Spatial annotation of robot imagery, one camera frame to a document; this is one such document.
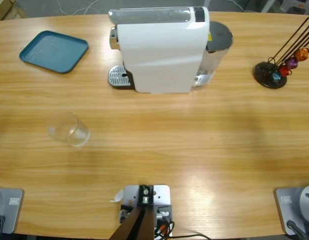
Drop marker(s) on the grey coffee machine lever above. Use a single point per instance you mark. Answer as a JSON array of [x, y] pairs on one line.
[[149, 16]]

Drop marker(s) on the dark mount post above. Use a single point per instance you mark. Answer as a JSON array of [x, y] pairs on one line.
[[137, 222]]

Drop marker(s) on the black capsule holder with rods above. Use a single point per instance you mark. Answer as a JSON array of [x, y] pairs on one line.
[[263, 72]]

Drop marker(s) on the white paper tag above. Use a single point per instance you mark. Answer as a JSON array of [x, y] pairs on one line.
[[118, 196]]

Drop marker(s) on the white mount block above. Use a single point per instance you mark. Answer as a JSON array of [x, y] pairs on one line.
[[162, 195]]

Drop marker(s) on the orange coffee capsule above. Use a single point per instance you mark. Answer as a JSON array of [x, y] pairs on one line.
[[301, 54]]

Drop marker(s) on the clear glass cup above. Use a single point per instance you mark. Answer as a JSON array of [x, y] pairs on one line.
[[77, 135]]

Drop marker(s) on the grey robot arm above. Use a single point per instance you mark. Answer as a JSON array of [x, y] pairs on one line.
[[9, 210], [307, 200]]

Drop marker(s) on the teal plastic tray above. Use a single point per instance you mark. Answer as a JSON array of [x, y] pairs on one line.
[[53, 51]]

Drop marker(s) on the purple coffee capsule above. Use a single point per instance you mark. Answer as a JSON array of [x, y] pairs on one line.
[[292, 62]]

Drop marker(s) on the blue coffee capsule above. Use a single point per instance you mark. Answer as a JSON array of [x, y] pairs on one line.
[[276, 77]]

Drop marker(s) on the metal drip tray grid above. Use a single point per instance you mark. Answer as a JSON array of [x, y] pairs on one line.
[[117, 75]]

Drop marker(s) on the clear water tank dark lid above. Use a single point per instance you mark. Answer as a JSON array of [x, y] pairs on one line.
[[219, 35]]

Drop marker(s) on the white capsule coffee machine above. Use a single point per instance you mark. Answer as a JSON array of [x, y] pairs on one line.
[[157, 50]]

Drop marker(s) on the red coffee capsule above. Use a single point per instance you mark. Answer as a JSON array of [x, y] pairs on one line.
[[284, 71]]

